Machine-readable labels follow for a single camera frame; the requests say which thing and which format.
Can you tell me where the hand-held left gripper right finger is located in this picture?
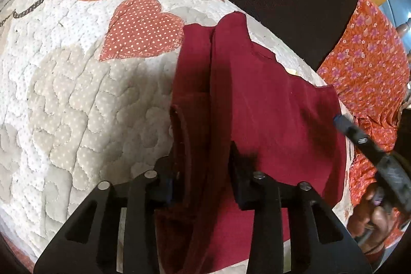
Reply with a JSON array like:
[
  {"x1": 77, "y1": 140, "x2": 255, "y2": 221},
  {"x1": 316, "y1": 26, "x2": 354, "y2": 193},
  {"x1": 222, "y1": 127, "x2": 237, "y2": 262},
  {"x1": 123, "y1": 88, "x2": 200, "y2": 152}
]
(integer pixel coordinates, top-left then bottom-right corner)
[{"x1": 229, "y1": 141, "x2": 373, "y2": 274}]

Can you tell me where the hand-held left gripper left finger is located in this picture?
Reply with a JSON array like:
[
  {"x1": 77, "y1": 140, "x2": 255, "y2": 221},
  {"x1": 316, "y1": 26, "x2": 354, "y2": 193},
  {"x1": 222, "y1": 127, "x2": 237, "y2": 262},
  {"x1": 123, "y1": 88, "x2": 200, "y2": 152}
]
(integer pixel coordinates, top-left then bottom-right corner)
[{"x1": 34, "y1": 156, "x2": 180, "y2": 274}]

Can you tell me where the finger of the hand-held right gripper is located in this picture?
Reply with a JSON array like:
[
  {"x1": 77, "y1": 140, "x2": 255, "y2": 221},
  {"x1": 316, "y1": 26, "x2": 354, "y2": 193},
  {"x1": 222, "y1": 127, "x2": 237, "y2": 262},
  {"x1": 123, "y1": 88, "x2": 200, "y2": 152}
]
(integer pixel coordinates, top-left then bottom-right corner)
[{"x1": 333, "y1": 114, "x2": 390, "y2": 165}]

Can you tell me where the maroon garment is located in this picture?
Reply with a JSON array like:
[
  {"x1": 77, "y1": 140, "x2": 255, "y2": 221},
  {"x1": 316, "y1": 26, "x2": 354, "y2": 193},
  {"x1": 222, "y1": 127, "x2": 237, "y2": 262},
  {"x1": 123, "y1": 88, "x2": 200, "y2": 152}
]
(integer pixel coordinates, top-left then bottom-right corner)
[{"x1": 156, "y1": 12, "x2": 349, "y2": 274}]

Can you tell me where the person's right hand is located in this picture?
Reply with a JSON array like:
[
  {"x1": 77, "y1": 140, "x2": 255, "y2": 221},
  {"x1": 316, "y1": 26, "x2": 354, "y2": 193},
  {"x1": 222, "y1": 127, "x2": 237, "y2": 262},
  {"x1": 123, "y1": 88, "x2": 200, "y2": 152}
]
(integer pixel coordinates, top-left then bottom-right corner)
[{"x1": 348, "y1": 184, "x2": 407, "y2": 250}]

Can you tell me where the orange floral cloth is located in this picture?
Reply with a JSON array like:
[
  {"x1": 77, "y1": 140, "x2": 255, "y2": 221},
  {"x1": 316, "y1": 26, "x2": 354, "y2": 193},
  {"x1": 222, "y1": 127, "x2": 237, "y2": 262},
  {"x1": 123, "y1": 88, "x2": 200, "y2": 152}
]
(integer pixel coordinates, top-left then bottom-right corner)
[{"x1": 316, "y1": 0, "x2": 411, "y2": 262}]

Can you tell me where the quilted heart-pattern blanket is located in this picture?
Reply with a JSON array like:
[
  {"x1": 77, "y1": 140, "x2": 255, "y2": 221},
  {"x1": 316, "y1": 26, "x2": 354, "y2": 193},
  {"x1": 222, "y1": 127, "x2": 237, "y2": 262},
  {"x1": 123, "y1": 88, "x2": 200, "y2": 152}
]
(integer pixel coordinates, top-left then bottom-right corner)
[{"x1": 0, "y1": 0, "x2": 354, "y2": 274}]

